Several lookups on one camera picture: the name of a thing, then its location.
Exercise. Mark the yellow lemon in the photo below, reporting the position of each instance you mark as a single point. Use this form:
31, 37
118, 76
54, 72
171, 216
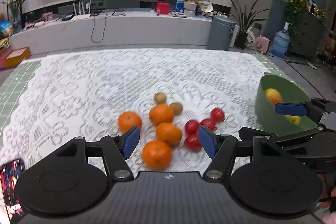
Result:
273, 96

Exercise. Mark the bushy green plant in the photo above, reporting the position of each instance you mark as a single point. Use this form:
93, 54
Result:
295, 1

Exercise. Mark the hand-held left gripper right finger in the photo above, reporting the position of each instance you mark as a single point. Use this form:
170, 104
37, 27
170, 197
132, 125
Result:
207, 141

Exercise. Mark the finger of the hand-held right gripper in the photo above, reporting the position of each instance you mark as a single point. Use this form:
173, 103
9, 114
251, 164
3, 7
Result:
288, 109
246, 132

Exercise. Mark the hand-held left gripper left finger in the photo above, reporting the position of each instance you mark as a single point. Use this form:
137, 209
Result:
131, 142

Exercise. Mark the blue water bottle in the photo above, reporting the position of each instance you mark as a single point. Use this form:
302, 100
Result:
280, 43

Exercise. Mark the white plastic bag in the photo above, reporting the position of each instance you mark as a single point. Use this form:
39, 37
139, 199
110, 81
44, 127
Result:
250, 40

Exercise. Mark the orange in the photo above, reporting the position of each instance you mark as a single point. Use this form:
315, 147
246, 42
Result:
157, 154
162, 114
128, 121
168, 133

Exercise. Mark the red tomato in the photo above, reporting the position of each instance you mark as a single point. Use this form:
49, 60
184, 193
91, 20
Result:
192, 142
192, 126
217, 114
209, 123

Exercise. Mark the plant in glass vase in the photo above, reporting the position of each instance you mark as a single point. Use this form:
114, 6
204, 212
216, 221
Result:
17, 3

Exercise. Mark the grey trash bin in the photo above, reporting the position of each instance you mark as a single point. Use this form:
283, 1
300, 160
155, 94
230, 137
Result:
220, 33

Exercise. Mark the white marble bench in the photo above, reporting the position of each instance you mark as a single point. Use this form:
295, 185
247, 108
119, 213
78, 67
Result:
144, 29

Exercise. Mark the orange box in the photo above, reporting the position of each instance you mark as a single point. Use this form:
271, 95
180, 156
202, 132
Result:
18, 56

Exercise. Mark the grey cabinet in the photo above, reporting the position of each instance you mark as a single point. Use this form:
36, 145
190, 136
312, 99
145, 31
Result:
308, 32

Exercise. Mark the white pot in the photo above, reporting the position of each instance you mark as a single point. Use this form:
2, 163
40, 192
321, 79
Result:
190, 9

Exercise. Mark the white lace tablecloth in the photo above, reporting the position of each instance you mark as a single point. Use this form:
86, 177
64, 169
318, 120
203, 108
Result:
92, 87

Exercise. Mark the blue box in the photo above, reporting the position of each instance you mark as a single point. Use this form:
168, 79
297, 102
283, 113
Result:
180, 6

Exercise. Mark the brown kiwi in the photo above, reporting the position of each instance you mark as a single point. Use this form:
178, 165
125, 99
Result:
160, 98
177, 108

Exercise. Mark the white router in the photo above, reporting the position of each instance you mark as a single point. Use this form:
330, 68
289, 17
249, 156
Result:
82, 15

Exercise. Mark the red plastic box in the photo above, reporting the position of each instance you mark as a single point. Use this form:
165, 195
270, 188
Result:
4, 60

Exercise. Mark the snack bag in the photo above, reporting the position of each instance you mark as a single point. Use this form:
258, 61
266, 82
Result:
5, 28

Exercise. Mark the potted long-leaf plant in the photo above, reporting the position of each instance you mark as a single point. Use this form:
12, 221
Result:
242, 22

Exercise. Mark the smartphone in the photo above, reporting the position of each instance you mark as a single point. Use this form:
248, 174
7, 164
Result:
11, 187

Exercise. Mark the green bowl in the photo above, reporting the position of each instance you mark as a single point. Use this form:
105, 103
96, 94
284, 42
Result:
265, 111

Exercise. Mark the black flat box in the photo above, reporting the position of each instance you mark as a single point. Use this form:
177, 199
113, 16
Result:
67, 17

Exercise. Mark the pink pig-shaped item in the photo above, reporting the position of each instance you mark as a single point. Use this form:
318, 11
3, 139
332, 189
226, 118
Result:
263, 44

